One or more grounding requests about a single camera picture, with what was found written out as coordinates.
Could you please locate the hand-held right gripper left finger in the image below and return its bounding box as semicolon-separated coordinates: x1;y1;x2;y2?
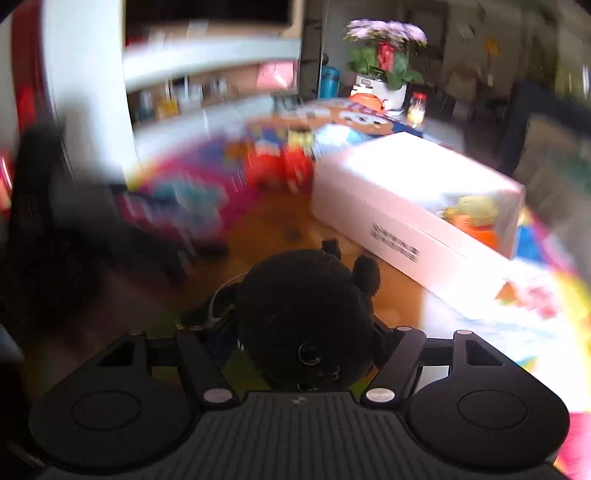
99;323;238;409

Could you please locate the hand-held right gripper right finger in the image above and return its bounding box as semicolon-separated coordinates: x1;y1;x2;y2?
365;316;502;407

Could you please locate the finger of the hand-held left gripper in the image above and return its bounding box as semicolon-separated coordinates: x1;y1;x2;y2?
106;249;193;283
124;220;229;258

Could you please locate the black plush toy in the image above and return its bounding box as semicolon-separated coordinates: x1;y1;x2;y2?
235;237;382;389

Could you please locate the white cardboard box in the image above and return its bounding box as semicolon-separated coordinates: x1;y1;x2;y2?
311;131;527;302

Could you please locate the wooden desktop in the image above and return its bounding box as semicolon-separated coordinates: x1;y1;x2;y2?
175;187;467;384

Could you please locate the colourful cartoon mat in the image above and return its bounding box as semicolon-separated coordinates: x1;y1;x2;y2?
113;98;591;480

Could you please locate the small red toy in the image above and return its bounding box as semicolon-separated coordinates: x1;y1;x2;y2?
283;133;315;191

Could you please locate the white TV cabinet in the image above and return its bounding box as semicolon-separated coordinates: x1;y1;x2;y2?
44;0;306;197

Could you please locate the orange yellow toy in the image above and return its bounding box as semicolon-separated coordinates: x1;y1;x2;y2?
436;195;514;259

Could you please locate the light blue packet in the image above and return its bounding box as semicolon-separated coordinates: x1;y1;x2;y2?
318;124;366;155

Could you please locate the blue water bottle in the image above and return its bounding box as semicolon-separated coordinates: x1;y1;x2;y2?
321;65;342;100

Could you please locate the black television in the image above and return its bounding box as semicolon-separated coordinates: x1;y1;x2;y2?
124;0;296;29

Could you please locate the orange round toy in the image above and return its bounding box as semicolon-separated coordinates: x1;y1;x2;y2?
348;92;387;112

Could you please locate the red-lidded jar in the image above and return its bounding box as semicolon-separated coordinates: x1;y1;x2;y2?
408;91;428;128

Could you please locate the potted purple flower plant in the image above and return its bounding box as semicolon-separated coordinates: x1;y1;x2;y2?
344;18;428;110

